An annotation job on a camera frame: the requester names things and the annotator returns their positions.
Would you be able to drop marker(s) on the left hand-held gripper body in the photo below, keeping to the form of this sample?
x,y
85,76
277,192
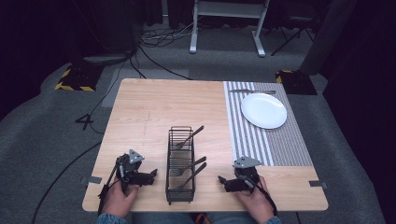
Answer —
x,y
127,166

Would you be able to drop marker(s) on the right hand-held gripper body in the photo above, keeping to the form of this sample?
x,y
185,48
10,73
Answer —
x,y
247,172

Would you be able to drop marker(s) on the person's right hand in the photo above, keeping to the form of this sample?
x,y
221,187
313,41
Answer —
x,y
257,202

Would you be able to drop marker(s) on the person's left hand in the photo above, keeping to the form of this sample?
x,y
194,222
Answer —
x,y
117,202

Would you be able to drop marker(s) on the grey tape piece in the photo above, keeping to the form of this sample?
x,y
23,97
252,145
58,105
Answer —
x,y
317,183
93,179

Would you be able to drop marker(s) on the grey striped placemat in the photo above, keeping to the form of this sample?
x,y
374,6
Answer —
x,y
286,146

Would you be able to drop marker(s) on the white round plate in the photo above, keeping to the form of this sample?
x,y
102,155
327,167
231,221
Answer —
x,y
264,110

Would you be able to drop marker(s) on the dark metal knife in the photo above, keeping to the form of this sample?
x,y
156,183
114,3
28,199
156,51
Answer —
x,y
252,91

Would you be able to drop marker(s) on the black yellow striped stand base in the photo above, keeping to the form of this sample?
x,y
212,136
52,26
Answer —
x,y
297,82
79,77

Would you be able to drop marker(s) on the black tripod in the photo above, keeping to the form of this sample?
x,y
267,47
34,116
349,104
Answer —
x,y
292,34

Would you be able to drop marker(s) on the grey curtain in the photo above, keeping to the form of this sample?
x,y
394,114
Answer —
x,y
330,34

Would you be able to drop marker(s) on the white metal desk frame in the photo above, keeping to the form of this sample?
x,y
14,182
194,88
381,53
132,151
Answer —
x,y
229,9

